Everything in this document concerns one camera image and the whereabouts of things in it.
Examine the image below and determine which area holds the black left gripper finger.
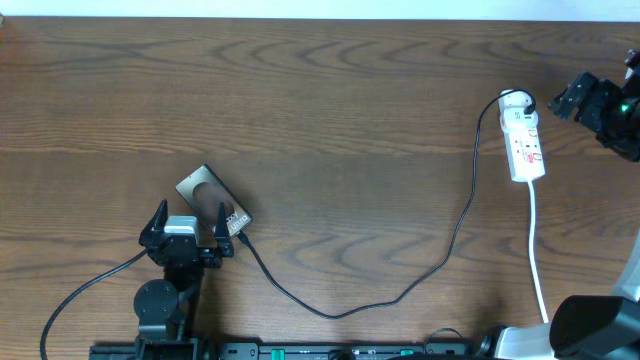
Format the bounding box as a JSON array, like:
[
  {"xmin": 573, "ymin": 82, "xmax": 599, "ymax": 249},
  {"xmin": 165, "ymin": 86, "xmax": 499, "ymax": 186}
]
[
  {"xmin": 139, "ymin": 199, "xmax": 168, "ymax": 240},
  {"xmin": 214, "ymin": 202, "xmax": 232, "ymax": 248}
]

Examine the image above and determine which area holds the black charger cable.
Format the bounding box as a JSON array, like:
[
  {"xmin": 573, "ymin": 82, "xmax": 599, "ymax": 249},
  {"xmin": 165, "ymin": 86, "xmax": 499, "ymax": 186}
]
[{"xmin": 235, "ymin": 88, "xmax": 538, "ymax": 320}]

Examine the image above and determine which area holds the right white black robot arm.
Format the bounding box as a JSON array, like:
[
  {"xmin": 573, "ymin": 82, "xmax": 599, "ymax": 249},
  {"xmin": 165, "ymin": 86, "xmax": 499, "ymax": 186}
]
[{"xmin": 394, "ymin": 51, "xmax": 639, "ymax": 360}]

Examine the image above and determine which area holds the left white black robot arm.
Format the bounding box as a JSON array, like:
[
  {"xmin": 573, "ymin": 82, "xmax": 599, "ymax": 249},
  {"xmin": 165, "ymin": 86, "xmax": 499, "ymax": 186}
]
[{"xmin": 134, "ymin": 200, "xmax": 234, "ymax": 360}]

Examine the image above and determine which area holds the white power strip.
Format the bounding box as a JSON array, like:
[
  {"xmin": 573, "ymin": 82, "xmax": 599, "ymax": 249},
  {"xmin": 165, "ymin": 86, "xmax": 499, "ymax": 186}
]
[{"xmin": 498, "ymin": 89, "xmax": 545, "ymax": 183}]

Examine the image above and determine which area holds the white power strip cord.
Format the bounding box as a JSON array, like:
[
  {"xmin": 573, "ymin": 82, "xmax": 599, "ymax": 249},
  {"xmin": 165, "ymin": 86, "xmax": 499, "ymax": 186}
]
[{"xmin": 526, "ymin": 180, "xmax": 551, "ymax": 325}]

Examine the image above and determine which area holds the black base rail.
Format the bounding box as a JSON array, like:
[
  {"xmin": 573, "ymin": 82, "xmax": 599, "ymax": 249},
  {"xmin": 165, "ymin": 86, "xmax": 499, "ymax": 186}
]
[{"xmin": 88, "ymin": 343, "xmax": 489, "ymax": 360}]

